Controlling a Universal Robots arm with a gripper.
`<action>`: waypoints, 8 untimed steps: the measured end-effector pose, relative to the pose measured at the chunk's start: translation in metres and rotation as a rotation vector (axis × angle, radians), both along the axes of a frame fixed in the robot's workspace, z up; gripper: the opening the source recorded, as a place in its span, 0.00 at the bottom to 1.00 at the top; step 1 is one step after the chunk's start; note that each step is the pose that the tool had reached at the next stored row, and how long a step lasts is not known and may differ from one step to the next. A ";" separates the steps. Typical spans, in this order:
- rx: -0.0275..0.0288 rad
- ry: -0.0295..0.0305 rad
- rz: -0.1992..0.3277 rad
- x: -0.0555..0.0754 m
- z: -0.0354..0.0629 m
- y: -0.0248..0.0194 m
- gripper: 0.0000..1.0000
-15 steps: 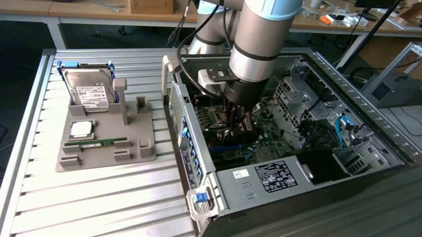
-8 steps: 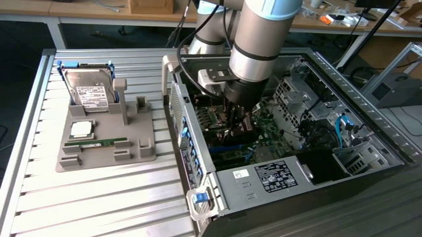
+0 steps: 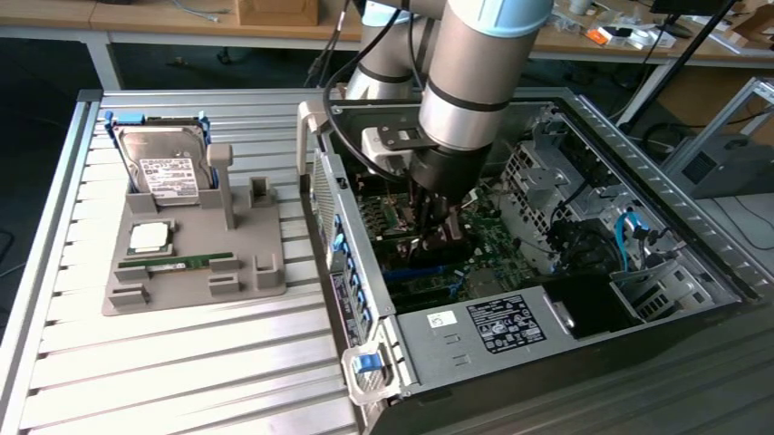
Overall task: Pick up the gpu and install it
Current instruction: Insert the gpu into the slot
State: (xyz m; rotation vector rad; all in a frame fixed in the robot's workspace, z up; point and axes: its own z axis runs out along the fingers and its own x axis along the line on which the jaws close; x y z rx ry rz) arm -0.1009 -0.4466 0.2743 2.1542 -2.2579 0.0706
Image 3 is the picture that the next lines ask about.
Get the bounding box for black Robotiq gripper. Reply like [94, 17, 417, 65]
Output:
[404, 143, 494, 248]

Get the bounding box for gray slotted disk bay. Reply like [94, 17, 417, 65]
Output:
[608, 260, 712, 323]

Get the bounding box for gray power supply unit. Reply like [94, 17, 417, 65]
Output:
[394, 289, 581, 395]

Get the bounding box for black tripod pole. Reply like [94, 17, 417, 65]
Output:
[613, 0, 743, 133]

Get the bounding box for black monitor with stand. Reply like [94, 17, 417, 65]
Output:
[649, 0, 736, 38]

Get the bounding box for gray plastic parts rack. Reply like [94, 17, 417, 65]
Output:
[99, 144, 289, 317]

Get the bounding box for silver perforated disk bay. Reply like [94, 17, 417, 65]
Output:
[500, 135, 612, 237]

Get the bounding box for brown wooden box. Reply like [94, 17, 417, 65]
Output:
[234, 0, 320, 27]

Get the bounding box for blue expansion slot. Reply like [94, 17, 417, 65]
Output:
[380, 265, 448, 282]

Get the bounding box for CPU socket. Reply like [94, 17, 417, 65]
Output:
[385, 192, 416, 227]

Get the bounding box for white small box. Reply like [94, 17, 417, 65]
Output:
[627, 27, 677, 51]

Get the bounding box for graphics card with silver bracket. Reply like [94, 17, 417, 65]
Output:
[405, 228, 476, 272]

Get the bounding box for white cable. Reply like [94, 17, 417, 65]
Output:
[172, 0, 234, 23]

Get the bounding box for gray wrist camera box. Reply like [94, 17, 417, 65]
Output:
[360, 125, 437, 172]

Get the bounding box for blue SATA wire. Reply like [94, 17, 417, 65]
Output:
[612, 210, 648, 273]

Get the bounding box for gray computer tower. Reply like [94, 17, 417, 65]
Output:
[661, 133, 774, 200]

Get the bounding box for black installed RAM stick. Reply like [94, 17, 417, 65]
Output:
[382, 233, 418, 255]

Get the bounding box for brown cardboard box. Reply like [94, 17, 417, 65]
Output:
[728, 3, 774, 44]

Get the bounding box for aluminium profile frame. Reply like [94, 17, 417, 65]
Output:
[700, 75, 774, 150]

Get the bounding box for black camera cable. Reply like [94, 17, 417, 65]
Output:
[304, 0, 424, 185]

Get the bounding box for black power wire bundle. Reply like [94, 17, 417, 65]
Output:
[547, 217, 624, 277]

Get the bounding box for black plastic shroud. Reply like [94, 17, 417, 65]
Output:
[540, 274, 641, 341]

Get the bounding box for green motherboard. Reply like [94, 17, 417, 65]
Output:
[354, 180, 545, 314]

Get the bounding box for open black PC case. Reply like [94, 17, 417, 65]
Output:
[294, 88, 774, 435]

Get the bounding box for silver chipset heatsink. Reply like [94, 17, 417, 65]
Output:
[464, 269, 506, 295]

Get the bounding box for green RAM stick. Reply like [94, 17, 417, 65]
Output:
[117, 252, 236, 273]

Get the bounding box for silver CPU chip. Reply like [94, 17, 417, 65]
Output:
[126, 221, 176, 257]

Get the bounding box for hard disk in blue bracket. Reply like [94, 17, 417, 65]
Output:
[102, 111, 218, 208]

